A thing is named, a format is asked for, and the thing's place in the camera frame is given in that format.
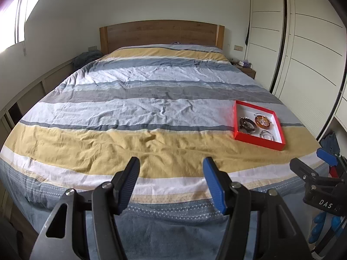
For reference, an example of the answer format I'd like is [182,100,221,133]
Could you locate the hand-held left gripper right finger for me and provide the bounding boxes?
[203,156,310,260]

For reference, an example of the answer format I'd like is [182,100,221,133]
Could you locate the wooden nightstand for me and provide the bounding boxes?
[238,66,257,80]

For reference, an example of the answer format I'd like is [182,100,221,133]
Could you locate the wooden headboard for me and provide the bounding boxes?
[99,19,225,55]

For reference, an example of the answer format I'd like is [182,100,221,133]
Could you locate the dark bead bracelet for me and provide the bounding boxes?
[238,117,257,134]

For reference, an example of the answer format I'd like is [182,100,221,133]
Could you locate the dark cloth pile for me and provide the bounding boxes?
[73,50,103,70]

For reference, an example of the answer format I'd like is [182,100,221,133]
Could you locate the low wooden shelf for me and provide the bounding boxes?
[0,56,76,134]

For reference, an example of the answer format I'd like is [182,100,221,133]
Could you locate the white wardrobe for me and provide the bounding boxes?
[245,0,347,142]

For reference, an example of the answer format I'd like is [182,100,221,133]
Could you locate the blue cloth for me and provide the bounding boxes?
[321,132,340,155]

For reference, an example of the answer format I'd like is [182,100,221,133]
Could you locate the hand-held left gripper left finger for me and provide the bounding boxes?
[29,156,141,260]

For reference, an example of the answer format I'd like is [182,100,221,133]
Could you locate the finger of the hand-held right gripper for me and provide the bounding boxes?
[289,158,336,188]
[316,148,338,166]

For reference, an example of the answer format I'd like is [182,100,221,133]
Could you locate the window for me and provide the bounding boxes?
[0,0,34,53]

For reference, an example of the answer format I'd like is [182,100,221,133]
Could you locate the striped bed with duvet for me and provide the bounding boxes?
[0,44,327,260]

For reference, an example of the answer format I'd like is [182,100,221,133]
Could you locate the red jewelry box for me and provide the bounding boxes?
[233,100,286,151]

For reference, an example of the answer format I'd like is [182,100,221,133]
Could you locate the large amber tortoiseshell bangle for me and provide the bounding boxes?
[254,115,272,130]

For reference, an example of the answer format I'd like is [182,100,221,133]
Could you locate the person's right hand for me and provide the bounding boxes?
[308,211,344,245]

